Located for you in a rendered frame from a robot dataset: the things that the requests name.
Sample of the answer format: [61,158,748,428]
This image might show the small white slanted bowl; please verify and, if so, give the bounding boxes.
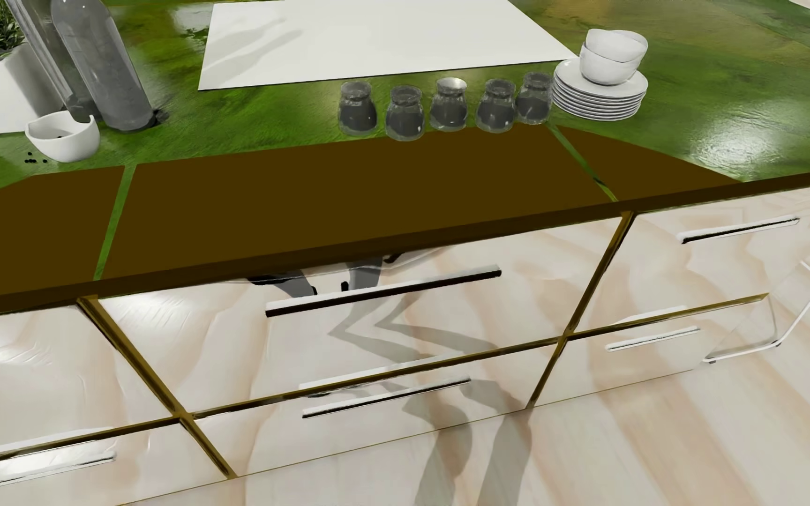
[24,110,101,164]

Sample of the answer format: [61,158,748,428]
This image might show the white square planter pot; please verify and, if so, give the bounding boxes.
[0,41,66,136]

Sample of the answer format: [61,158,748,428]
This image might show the white induction cooktop panel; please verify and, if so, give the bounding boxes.
[197,0,579,91]

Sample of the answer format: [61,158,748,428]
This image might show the white ceramic bowl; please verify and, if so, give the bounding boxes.
[578,44,643,87]
[585,29,649,64]

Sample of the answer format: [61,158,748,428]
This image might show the stack of white plates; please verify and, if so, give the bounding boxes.
[552,58,649,122]

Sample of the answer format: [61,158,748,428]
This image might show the tall clear glass bottle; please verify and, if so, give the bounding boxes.
[4,0,101,123]
[50,0,155,133]

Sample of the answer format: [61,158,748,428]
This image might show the glass spice jar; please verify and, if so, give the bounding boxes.
[516,72,554,126]
[385,85,426,142]
[476,78,518,134]
[338,81,379,137]
[429,76,469,133]

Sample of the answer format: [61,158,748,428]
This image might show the black drawer handle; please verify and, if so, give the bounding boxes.
[677,215,801,246]
[301,376,473,420]
[264,265,503,319]

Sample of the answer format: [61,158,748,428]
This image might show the glossy cabinet drawer front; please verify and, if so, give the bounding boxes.
[577,181,810,331]
[0,305,172,462]
[195,343,557,476]
[535,298,777,407]
[97,216,623,413]
[0,423,228,506]

